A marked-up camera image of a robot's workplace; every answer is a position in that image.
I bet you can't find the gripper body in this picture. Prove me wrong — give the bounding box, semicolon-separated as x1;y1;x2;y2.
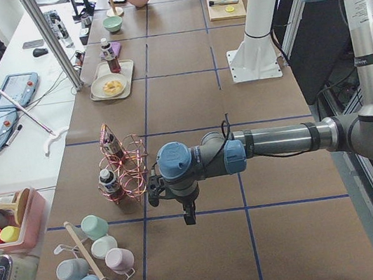
177;189;199;215

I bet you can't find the tea bottle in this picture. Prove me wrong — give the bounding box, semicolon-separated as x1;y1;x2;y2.
99;168;122;204
100;38;121;74
103;133;124;163

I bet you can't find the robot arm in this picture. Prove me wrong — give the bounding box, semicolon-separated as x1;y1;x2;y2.
148;0;373;225

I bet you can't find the beige tray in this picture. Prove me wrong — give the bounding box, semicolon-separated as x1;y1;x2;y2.
90;60;134;101

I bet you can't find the pink cup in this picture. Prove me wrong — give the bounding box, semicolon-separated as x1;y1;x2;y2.
104;248;135;274

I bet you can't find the green cup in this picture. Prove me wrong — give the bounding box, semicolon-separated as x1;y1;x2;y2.
81;215;109;241

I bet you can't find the grey cup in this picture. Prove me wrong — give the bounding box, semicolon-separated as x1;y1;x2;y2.
55;258;89;280

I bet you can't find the donut pastry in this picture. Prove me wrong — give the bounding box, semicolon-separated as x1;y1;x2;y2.
103;80;124;96

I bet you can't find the white plate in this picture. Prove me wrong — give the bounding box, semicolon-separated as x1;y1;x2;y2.
90;73;127;99

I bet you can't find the grabber stick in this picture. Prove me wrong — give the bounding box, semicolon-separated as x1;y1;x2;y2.
0;89;69;157

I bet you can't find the pink storage bin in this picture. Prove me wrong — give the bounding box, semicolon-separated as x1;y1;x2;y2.
0;188;46;253

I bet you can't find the purple cloth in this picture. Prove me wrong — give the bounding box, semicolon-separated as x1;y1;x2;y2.
100;41;121;60

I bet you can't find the green bowl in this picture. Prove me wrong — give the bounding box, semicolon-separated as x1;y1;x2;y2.
102;16;123;34

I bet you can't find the lemon half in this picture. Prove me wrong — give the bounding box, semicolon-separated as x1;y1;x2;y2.
225;6;235;13

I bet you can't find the bamboo cutting board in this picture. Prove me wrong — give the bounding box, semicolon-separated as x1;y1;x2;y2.
206;0;247;21

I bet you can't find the metal muddler tool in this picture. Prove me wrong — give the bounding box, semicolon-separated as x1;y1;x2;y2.
208;0;239;7

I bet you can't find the upper teach pendant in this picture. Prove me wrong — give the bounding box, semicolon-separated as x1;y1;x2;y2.
0;72;39;107

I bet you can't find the wooden mug tree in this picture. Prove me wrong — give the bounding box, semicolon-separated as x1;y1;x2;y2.
106;0;124;17

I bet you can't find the black scale with cup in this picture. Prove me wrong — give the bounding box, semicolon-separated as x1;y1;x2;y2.
79;13;92;46

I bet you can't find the computer mouse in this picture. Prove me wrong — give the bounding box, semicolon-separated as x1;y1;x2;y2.
32;48;48;58

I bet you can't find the copper wire bottle rack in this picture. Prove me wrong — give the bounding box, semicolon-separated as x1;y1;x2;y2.
97;124;148;205

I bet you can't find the white wire cup rack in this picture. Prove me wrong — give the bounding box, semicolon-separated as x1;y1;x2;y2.
54;222;136;280

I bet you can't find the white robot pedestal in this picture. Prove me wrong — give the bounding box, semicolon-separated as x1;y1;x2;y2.
226;0;283;83

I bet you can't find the aluminium frame post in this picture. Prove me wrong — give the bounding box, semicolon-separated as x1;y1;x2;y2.
20;0;83;91

